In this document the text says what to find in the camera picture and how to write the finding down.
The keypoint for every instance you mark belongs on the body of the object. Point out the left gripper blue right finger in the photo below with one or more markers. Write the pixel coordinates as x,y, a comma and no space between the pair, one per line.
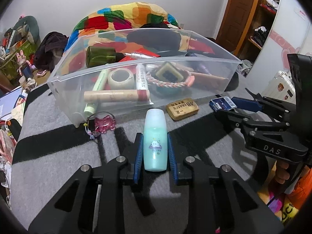
172,160

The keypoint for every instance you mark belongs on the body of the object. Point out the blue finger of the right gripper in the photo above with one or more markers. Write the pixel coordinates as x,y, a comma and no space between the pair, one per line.
247,104

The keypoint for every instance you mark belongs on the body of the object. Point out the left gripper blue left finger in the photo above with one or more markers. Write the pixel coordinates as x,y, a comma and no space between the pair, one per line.
139,159

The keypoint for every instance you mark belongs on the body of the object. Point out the blue Max staples box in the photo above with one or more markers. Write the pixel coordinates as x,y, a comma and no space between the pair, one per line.
222,103

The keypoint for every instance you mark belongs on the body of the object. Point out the teal lotion bottle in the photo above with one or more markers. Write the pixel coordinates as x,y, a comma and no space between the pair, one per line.
155,141

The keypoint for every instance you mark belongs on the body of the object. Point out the beige lipstick tube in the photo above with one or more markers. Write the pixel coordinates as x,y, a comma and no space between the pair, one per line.
113,96

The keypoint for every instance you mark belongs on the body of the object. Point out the white ointment tube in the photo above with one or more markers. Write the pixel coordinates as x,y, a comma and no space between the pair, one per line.
140,76

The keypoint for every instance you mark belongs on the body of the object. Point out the mahjong tile with black dots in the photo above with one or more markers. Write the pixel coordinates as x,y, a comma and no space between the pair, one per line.
168,73

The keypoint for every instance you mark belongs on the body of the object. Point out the white pen with gold band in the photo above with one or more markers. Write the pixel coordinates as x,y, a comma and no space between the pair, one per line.
136,55

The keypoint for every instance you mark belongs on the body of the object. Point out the person's right hand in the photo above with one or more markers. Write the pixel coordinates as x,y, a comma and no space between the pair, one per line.
281,174

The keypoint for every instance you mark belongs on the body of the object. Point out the white suitcase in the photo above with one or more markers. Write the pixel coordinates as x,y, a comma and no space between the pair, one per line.
281,87

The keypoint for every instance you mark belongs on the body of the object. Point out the tan AB eraser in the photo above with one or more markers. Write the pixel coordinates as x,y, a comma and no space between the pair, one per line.
182,109

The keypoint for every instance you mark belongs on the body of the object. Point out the tan wooden stick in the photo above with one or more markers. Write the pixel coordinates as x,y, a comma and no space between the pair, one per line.
207,81

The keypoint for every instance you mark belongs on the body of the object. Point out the purple cylinder bottle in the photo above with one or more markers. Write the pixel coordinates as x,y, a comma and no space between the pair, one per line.
197,66

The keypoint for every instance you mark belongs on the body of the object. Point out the clear tape roll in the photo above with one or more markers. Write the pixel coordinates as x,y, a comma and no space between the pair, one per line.
121,79

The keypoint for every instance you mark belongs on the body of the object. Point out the clear plastic storage bin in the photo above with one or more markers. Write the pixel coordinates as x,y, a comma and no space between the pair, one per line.
68,89

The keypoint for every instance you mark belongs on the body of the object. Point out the grey black bed blanket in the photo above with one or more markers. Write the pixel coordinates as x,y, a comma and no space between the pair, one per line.
50,149

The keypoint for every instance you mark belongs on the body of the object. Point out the wooden shelf unit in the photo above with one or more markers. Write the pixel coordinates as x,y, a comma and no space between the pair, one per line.
258,31

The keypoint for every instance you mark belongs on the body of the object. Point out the dark green glass jar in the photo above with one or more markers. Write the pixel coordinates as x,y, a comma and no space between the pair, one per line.
97,56

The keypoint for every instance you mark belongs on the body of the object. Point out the brown wooden door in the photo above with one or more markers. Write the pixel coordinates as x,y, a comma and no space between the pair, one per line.
236,21

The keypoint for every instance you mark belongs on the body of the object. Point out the black clothing pile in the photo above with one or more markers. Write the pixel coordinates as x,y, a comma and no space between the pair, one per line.
160,39

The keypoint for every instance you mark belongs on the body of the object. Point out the colourful patchwork quilt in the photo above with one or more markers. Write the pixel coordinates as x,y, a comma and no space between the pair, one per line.
123,17

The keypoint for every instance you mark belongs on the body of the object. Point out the dark maroon garment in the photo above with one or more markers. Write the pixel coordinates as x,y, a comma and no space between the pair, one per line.
44,57

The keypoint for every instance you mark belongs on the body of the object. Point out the rabbit figurine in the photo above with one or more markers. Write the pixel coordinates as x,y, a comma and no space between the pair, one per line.
25,67

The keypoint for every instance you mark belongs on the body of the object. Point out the green box of clutter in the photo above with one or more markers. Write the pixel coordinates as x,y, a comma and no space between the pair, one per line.
9,66

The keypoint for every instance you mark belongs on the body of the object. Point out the grey plush toy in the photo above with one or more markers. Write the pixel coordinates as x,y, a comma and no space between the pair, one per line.
27,27

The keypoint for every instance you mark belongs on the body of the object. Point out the pink hair clip keychain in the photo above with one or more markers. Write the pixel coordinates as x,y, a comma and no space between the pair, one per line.
99,123

